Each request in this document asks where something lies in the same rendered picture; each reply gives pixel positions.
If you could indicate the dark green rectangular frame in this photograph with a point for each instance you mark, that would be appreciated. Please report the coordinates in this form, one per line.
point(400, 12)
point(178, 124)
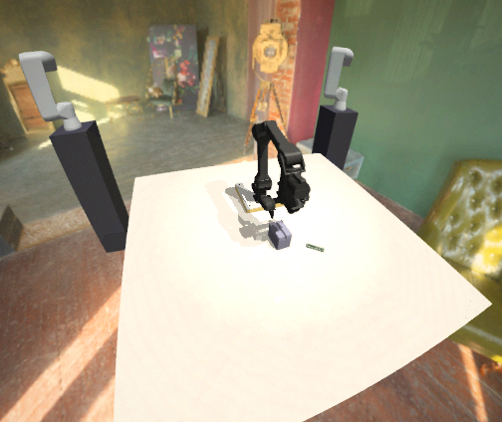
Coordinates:
point(314, 247)

